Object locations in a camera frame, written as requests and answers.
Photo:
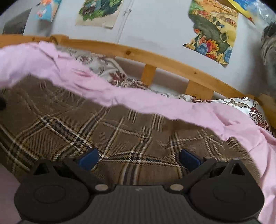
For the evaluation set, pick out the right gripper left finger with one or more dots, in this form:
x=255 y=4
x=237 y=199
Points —
x=54 y=192

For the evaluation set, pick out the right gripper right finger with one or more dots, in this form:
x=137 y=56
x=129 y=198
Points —
x=218 y=190

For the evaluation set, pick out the brown plaid coat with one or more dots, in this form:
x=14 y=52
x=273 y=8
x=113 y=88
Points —
x=42 y=120

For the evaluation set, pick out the pink bed sheet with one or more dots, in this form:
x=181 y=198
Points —
x=257 y=141

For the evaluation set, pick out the grey door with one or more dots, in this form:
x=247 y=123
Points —
x=17 y=24

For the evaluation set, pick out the orange anime girl poster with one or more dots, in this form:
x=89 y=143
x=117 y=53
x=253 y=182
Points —
x=47 y=9

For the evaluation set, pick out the floral patterned bedding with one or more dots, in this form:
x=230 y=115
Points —
x=110 y=70

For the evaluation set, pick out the green chibi character poster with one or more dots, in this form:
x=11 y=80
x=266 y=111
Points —
x=99 y=13

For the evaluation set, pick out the grey furry blanket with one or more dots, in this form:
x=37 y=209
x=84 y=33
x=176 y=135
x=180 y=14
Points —
x=268 y=56

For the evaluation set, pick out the colourful landscape poster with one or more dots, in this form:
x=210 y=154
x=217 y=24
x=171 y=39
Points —
x=215 y=25

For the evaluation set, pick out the yellow blue poster corner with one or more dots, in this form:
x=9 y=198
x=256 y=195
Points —
x=245 y=7

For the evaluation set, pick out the wooden bed frame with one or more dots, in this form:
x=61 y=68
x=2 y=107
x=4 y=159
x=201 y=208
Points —
x=172 y=64

